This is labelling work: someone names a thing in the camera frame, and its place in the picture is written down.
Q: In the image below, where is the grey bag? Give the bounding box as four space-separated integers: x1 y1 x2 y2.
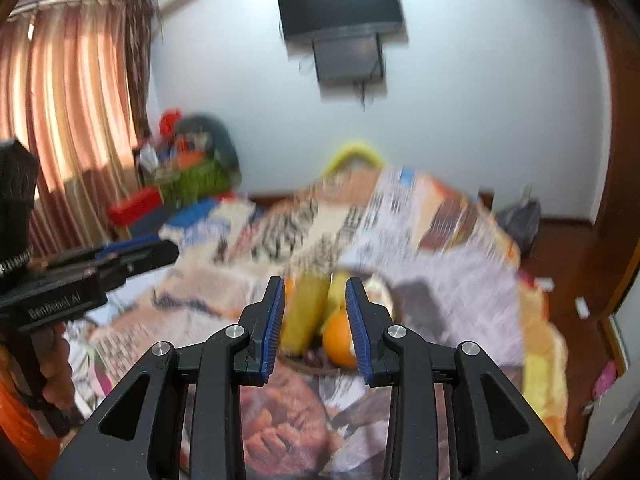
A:
500 200 543 256

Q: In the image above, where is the short sugarcane piece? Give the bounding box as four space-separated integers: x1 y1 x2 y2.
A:
325 270 353 326

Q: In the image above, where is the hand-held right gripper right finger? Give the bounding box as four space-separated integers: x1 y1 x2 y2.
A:
345 276 581 480

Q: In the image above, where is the long sugarcane piece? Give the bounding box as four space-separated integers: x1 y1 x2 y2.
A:
280 272 331 356

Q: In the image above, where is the newspaper print blanket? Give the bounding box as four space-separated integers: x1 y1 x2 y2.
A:
65 165 573 480

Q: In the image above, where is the person's left forearm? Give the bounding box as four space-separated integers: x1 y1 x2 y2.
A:
0 350 61 480

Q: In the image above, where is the green box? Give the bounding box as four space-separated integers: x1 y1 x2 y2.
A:
160 160 226 206

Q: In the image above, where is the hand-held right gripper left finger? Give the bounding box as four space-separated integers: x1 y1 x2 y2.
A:
50 276 287 480

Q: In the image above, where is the pomelo piece with peel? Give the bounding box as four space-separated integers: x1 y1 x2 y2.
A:
362 277 396 321

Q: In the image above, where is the black wall television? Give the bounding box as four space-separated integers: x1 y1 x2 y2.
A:
277 0 406 41

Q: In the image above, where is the person's left hand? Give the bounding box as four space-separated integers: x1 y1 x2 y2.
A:
39 322 76 411

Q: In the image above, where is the large orange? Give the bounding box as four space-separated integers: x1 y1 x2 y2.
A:
322 305 361 368

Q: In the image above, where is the blue patterned cloth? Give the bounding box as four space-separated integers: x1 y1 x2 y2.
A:
170 199 223 226

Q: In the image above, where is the dark purple plate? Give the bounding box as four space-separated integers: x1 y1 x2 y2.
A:
277 345 351 376

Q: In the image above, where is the yellow curved object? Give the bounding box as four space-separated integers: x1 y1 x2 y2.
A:
325 142 386 176

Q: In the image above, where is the red box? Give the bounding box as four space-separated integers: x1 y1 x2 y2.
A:
110 190 163 226

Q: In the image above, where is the striped orange curtain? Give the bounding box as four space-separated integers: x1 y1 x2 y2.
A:
0 0 156 256

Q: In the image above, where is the pink object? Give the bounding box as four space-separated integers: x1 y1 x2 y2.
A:
592 360 618 396

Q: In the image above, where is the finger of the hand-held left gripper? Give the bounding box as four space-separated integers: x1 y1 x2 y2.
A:
35 241 158 272
95 240 180 291

